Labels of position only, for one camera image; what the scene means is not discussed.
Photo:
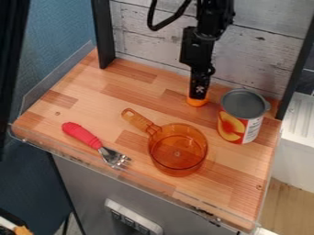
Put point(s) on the black frame post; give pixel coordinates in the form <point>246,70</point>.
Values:
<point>103,33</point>
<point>295,73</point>

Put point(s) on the orange toy carrot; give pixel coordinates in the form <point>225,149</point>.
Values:
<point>197,102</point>

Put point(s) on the white cabinet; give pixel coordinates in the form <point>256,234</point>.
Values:
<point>296,143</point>

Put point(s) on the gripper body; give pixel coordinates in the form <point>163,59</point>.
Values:
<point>196,49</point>

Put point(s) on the can with peach label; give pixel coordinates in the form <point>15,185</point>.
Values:
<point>241,119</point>

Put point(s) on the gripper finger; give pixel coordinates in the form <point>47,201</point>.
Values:
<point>199,85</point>

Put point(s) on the orange transparent measuring cup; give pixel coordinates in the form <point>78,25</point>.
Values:
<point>178,150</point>

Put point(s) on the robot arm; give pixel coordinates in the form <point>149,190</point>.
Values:
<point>214,13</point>

